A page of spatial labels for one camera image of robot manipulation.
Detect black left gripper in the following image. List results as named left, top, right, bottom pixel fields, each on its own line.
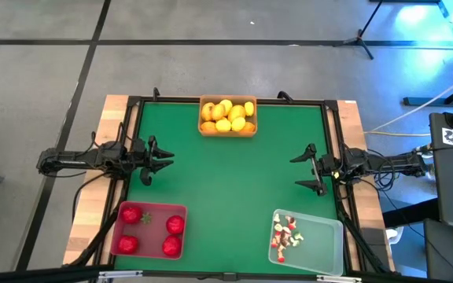
left=131, top=134, right=175, bottom=175

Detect silver rig bracket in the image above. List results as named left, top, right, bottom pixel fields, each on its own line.
left=315, top=274, right=363, bottom=283
left=98, top=270, right=144, bottom=281

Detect black tripod stand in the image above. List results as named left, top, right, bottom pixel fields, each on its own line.
left=333, top=0, right=385, bottom=61

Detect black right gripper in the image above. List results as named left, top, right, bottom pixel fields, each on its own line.
left=289, top=143, right=355, bottom=197

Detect large orange toy fruit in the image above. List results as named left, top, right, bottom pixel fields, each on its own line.
left=227, top=104, right=247, bottom=122

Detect black floor cable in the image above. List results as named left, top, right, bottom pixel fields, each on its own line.
left=71, top=172, right=112, bottom=225

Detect black stand base bar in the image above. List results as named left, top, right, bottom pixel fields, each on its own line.
left=402, top=76, right=453, bottom=108

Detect clear plastic basket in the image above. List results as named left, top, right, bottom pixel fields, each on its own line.
left=267, top=208, right=344, bottom=277

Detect yellow floor cable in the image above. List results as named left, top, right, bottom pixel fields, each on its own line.
left=363, top=130, right=431, bottom=138

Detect white floor object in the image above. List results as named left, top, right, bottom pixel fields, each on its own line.
left=385, top=226, right=404, bottom=243

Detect red plastic basket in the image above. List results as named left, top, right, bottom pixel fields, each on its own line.
left=110, top=200, right=189, bottom=261

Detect orange plastic basket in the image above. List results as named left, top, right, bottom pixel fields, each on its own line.
left=197, top=93, right=259, bottom=138

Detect black rig crossbar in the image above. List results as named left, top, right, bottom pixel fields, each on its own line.
left=0, top=263, right=116, bottom=283

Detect red toy apple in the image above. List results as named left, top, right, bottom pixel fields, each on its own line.
left=161, top=234, right=182, bottom=257
left=121, top=206, right=143, bottom=226
left=165, top=215, right=186, bottom=236
left=116, top=234, right=139, bottom=255

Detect black aluminium table frame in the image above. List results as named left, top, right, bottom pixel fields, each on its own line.
left=64, top=95, right=395, bottom=276

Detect white cable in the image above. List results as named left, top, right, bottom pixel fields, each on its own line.
left=367, top=68, right=453, bottom=134

